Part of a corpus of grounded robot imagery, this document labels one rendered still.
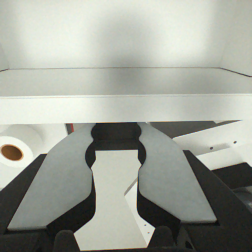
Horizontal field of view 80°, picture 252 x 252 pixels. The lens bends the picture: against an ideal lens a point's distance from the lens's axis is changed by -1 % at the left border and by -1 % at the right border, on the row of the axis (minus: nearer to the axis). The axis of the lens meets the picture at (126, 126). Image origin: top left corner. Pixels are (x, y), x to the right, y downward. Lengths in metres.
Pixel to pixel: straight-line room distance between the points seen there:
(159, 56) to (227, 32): 0.07
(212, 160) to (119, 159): 1.04
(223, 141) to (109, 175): 1.24
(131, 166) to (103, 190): 0.41
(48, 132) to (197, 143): 0.30
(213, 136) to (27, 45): 0.34
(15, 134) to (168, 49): 0.26
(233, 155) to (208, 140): 0.08
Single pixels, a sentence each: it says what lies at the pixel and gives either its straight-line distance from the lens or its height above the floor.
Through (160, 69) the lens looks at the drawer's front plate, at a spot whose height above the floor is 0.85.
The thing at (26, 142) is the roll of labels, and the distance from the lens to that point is 0.31.
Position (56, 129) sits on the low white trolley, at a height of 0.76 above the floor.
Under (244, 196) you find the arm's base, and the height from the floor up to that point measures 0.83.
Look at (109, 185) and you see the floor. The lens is 1.61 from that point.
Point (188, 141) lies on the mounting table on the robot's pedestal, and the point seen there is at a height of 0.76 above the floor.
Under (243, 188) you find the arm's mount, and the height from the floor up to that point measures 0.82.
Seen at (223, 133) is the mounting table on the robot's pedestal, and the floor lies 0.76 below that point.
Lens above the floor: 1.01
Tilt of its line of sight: 60 degrees down
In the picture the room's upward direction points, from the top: 175 degrees clockwise
